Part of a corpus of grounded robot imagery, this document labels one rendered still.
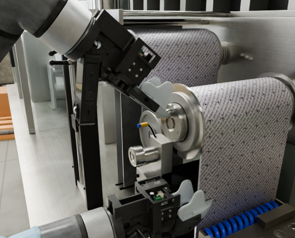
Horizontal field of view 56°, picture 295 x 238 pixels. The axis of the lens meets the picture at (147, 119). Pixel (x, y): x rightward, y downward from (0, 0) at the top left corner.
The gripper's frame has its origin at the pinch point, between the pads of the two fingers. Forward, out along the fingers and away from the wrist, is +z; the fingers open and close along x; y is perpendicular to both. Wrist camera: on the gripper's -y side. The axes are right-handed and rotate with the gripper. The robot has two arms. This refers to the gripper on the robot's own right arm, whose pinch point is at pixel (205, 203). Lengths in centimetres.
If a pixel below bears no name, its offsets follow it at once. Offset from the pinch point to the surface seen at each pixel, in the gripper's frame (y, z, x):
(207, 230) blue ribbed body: -4.8, -0.6, -2.1
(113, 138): -17, 8, 74
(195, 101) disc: 21.3, -3.0, 1.4
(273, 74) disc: 22.9, 22.4, 6.3
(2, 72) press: -81, -37, 658
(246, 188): 0.3, 10.9, -0.3
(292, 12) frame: 36.1, 30.4, 10.2
